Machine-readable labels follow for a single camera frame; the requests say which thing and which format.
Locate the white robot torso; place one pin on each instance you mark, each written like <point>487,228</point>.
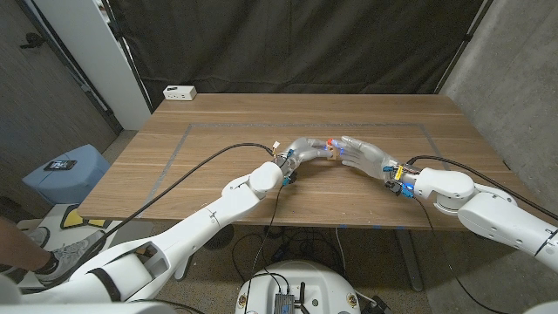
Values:
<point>301,277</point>

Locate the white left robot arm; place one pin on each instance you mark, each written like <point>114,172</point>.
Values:
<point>205,218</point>

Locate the black backdrop curtain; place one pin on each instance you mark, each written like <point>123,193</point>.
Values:
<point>305,43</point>

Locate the wooden block with holes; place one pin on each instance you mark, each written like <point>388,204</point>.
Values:
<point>332,152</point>

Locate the grey black sneaker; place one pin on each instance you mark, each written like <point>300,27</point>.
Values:
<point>70,255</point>
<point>38,236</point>

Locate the black backdrop stand pole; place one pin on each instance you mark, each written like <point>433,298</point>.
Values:
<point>467,38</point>
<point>131,65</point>

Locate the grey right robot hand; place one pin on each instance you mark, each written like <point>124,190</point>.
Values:
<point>370,154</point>

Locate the white floor platform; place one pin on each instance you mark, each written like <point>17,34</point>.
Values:
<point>126,231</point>

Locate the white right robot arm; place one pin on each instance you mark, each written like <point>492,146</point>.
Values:
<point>484,209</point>

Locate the white pillar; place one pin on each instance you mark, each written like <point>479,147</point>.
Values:
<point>96,56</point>

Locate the black smartphone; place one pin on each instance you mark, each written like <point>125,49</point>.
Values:
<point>60,165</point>

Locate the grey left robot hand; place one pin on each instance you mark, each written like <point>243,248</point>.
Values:
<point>305,150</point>

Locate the person's bare leg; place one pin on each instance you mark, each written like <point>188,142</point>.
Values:
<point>17,248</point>

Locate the grey module on torso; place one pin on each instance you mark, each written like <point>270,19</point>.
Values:
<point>283,304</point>

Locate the blue stool with phone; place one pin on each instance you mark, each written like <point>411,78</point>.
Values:
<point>74,185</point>

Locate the round black floor fan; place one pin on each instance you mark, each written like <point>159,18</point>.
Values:
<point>220,237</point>

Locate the white power strip box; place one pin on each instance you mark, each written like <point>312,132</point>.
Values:
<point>179,92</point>

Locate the white table leg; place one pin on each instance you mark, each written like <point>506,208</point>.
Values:
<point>181,270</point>

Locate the grey table leg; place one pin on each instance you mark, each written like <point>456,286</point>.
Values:
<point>410,261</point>

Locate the yellow black floor pedal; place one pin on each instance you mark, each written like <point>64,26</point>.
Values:
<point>72,218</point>

